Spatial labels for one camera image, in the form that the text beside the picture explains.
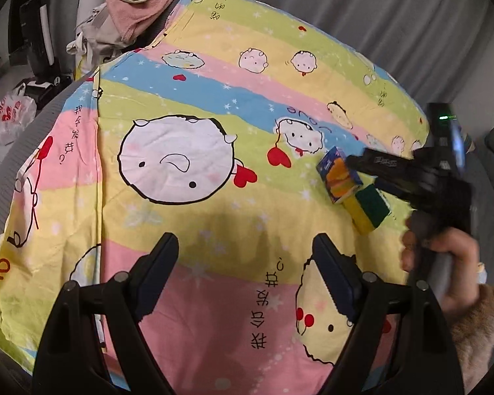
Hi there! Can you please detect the beige tote bag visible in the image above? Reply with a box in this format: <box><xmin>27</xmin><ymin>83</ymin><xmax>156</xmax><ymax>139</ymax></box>
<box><xmin>67</xmin><ymin>3</ymin><xmax>128</xmax><ymax>72</ymax></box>

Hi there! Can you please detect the blue orange sponge pack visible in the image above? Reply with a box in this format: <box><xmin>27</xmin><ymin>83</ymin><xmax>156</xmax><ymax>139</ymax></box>
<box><xmin>316</xmin><ymin>146</ymin><xmax>363</xmax><ymax>203</ymax></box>

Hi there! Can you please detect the white red plastic bag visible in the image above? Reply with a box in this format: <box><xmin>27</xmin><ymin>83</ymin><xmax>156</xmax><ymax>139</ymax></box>
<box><xmin>0</xmin><ymin>83</ymin><xmax>37</xmax><ymax>145</ymax></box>

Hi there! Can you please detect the person's right hand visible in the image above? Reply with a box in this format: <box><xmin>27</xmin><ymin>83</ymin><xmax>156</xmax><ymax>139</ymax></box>
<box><xmin>400</xmin><ymin>227</ymin><xmax>483</xmax><ymax>316</ymax></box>

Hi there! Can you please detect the grey quilted sofa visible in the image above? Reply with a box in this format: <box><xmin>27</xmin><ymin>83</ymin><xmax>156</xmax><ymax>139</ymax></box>
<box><xmin>0</xmin><ymin>76</ymin><xmax>86</xmax><ymax>234</ymax></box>

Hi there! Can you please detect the yellow green scrub sponge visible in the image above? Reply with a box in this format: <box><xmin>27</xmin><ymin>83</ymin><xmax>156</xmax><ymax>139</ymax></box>
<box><xmin>343</xmin><ymin>185</ymin><xmax>391</xmax><ymax>235</ymax></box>

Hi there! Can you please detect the grey curtain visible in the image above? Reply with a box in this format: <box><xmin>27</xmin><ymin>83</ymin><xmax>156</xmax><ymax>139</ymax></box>
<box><xmin>258</xmin><ymin>0</ymin><xmax>494</xmax><ymax>105</ymax></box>

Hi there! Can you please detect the pink towel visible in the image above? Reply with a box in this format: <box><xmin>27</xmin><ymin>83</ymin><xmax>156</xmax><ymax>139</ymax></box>
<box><xmin>106</xmin><ymin>0</ymin><xmax>174</xmax><ymax>44</ymax></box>

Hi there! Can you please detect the black floor appliance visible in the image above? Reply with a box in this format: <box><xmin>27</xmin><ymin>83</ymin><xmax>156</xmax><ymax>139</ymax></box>
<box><xmin>8</xmin><ymin>0</ymin><xmax>72</xmax><ymax>112</ymax></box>

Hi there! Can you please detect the colourful cartoon bed sheet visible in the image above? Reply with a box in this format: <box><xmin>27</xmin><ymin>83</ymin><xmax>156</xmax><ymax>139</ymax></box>
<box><xmin>0</xmin><ymin>0</ymin><xmax>428</xmax><ymax>394</ymax></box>

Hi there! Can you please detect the beige fleece sleeve forearm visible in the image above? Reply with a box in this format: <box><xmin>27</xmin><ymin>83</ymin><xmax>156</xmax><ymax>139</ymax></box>
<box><xmin>451</xmin><ymin>284</ymin><xmax>494</xmax><ymax>394</ymax></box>

